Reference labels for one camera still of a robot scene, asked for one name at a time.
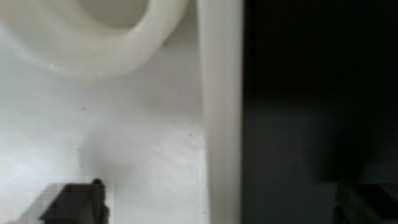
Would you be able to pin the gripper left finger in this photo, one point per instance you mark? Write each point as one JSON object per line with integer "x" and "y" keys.
{"x": 78, "y": 207}

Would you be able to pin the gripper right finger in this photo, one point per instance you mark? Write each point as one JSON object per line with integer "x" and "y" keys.
{"x": 366, "y": 204}

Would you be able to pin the white square table top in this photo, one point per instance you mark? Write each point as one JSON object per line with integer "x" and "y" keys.
{"x": 121, "y": 107}

